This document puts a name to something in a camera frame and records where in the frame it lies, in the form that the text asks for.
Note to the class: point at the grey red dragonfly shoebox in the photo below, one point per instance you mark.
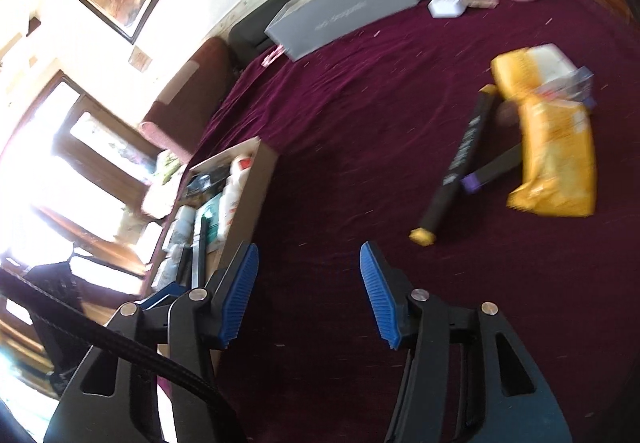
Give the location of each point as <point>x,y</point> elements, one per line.
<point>304,26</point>

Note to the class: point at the black marker purple cap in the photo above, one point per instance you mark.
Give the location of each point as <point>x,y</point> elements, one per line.
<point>498,167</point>

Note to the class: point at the small white box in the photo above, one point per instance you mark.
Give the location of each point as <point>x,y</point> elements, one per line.
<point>446,8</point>

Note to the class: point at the black marker yellow cap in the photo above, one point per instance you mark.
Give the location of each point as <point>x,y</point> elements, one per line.
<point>425,233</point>

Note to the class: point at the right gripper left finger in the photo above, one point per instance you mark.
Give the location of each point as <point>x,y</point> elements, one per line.
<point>111,399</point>

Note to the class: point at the yellow snack packet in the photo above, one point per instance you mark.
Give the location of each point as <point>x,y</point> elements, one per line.
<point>554,101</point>

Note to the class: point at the white tube red print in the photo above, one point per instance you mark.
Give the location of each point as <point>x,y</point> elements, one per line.
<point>228,203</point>

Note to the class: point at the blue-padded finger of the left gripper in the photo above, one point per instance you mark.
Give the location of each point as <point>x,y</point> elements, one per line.
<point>171,292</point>

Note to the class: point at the black snack bag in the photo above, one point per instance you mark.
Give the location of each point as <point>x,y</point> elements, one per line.
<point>207,183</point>

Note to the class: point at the teal cartoon tissue pack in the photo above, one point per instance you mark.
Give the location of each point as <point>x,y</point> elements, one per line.
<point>207,222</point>

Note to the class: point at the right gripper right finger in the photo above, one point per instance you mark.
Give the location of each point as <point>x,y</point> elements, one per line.
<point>504,397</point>

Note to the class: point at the brown cardboard box tray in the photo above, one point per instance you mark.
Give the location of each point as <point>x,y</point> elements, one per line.
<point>246,215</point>

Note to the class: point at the maroon velvet bedspread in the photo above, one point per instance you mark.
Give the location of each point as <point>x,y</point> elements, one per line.
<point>364,129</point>

